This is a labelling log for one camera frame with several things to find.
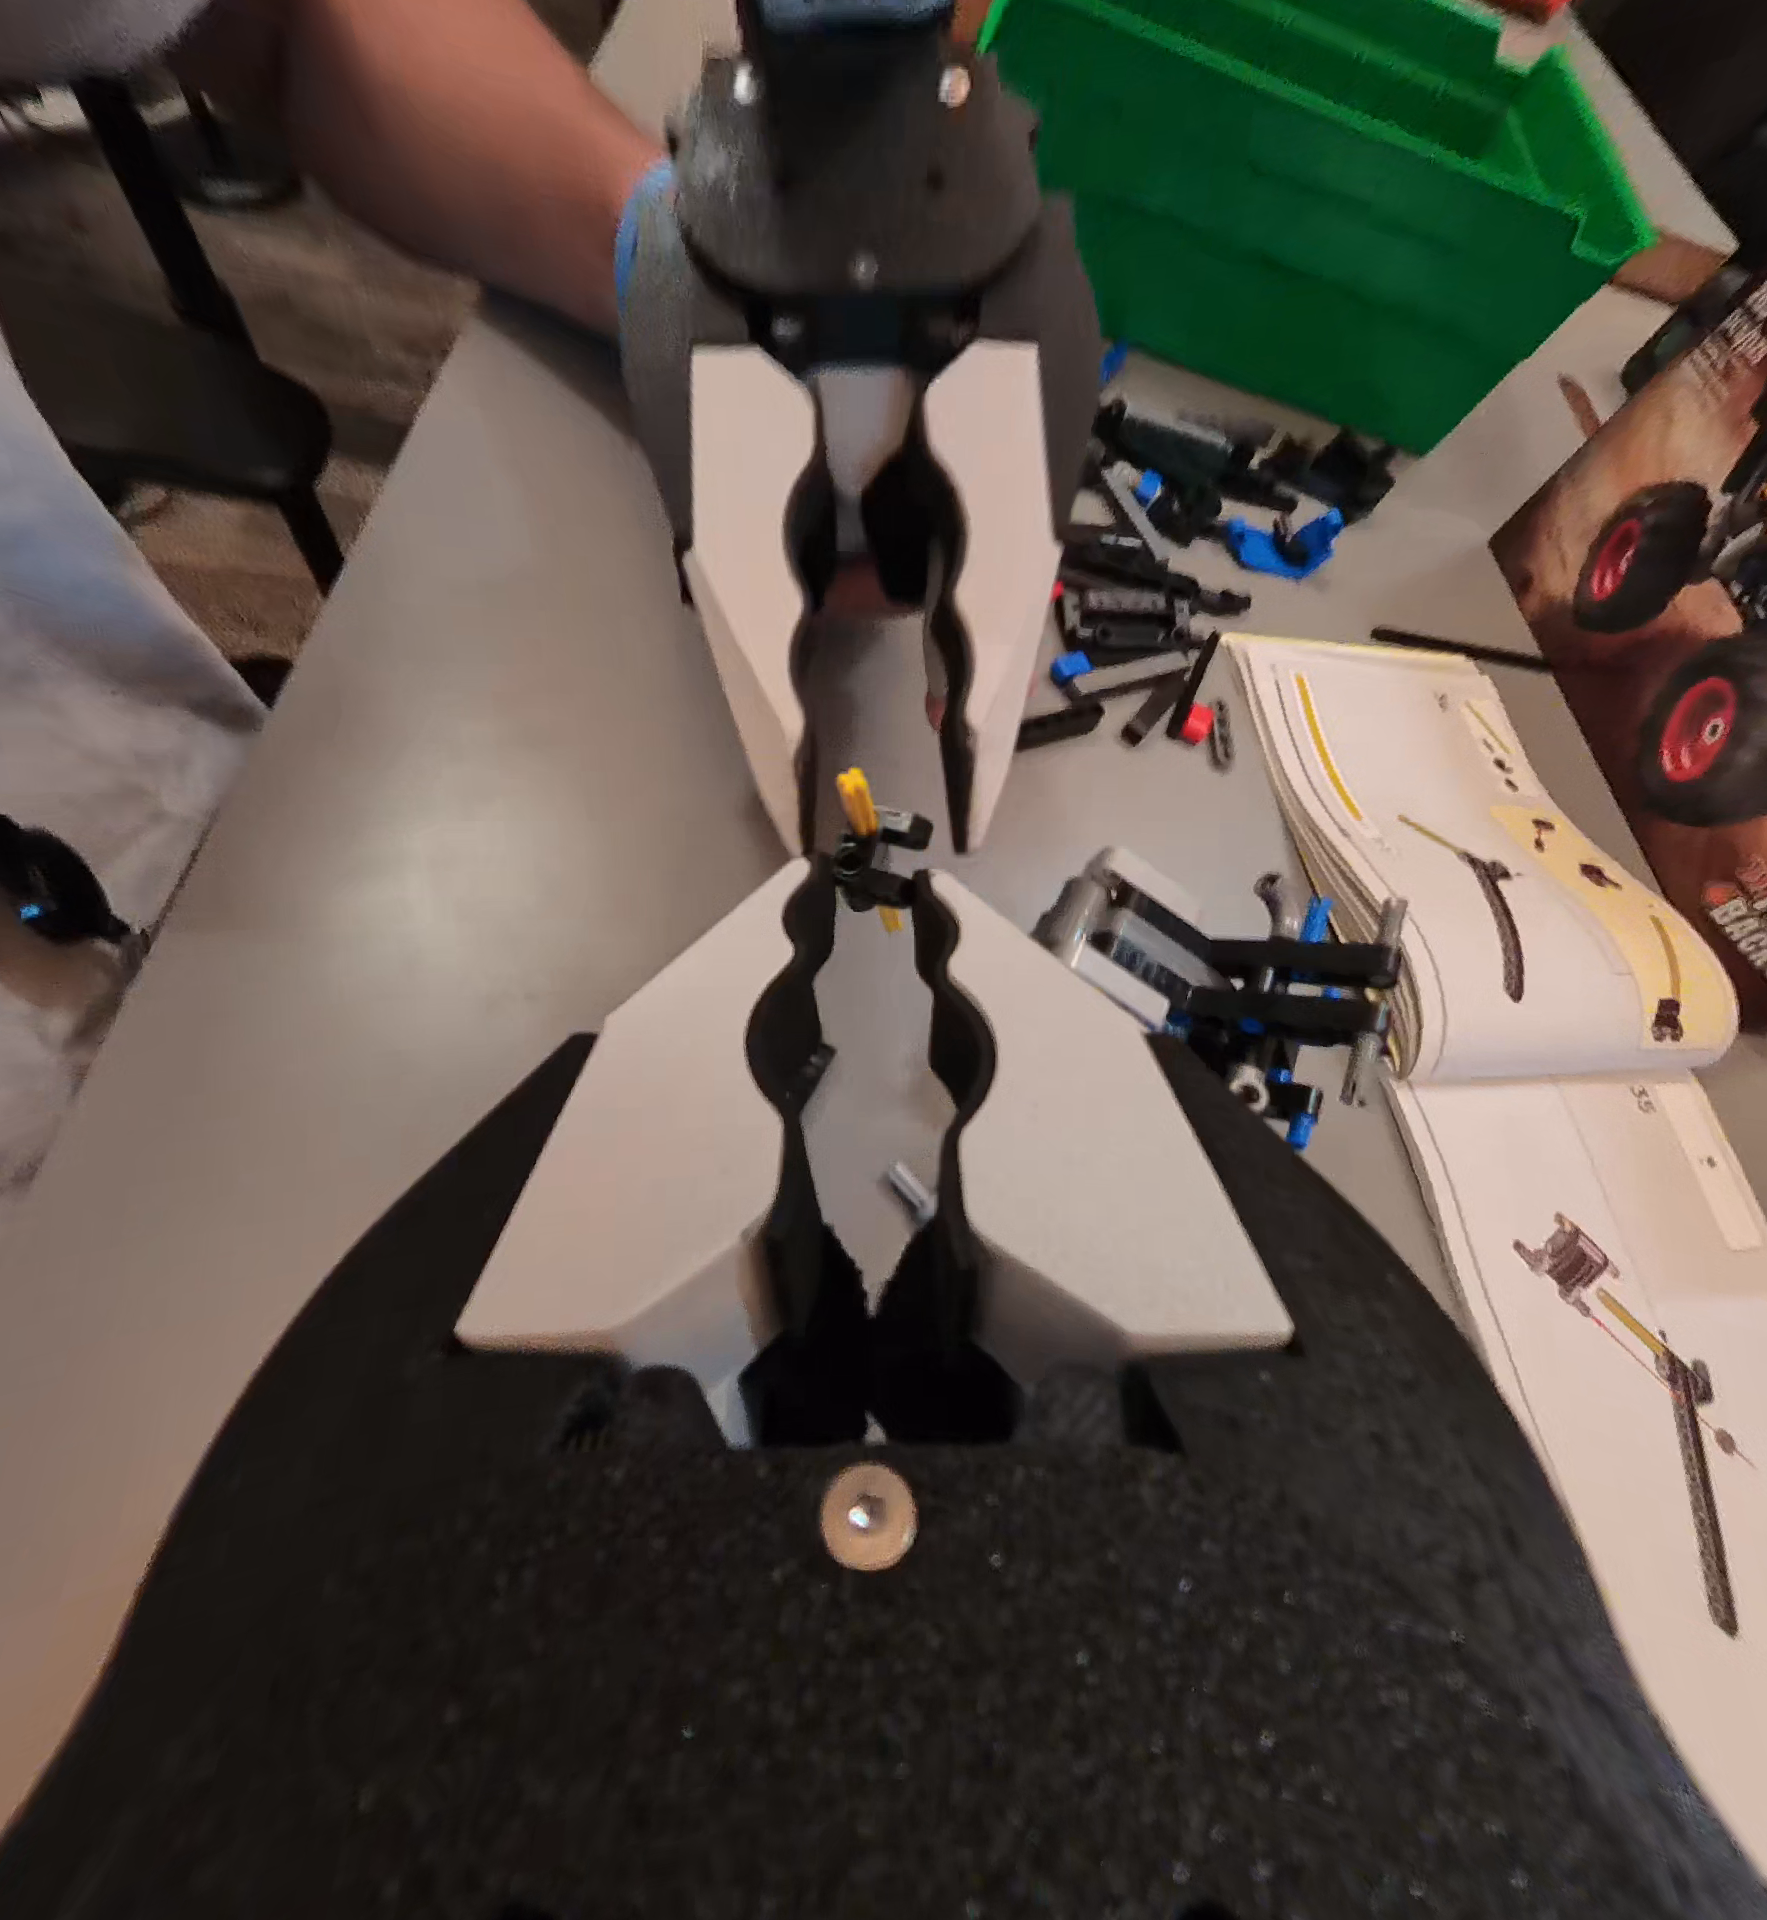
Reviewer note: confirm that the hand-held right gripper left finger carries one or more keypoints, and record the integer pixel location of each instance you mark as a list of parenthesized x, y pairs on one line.
[(614, 1170)]

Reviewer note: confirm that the single grey lego pin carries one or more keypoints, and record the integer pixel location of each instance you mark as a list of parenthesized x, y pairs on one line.
[(908, 1185)]

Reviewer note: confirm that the green plastic bin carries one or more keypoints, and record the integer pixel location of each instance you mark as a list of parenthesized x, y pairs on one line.
[(1274, 224)]

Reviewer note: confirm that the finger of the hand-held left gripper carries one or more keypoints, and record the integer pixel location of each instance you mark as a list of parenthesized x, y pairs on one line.
[(740, 511), (1004, 511)]

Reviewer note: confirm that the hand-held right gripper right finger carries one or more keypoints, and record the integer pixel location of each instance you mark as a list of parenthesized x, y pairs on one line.
[(1124, 1170)]

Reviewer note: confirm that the lego instruction booklet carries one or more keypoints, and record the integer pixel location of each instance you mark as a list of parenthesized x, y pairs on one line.
[(1424, 840)]

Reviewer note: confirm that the person's left forearm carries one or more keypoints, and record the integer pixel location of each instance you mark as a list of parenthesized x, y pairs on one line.
[(492, 151)]

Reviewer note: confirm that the pile of lego beams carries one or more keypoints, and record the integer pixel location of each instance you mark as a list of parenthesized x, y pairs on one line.
[(1138, 600)]

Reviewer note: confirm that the yellow lego axle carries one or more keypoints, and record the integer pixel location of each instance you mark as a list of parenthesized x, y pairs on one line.
[(856, 802)]

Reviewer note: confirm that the partly built lego model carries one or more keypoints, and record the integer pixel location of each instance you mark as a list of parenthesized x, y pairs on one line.
[(1124, 945)]

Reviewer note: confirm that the long black lego axle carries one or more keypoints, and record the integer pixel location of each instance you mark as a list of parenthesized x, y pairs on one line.
[(1454, 648)]

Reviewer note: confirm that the dark office chair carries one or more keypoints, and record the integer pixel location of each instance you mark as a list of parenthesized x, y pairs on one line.
[(222, 435)]

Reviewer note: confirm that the blue wristband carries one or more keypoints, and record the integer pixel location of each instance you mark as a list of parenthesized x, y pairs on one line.
[(636, 240)]

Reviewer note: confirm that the black lego connector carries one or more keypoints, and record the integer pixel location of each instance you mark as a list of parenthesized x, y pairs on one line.
[(860, 871)]

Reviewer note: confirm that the lego set box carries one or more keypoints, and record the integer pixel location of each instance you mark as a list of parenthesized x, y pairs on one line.
[(1694, 600)]

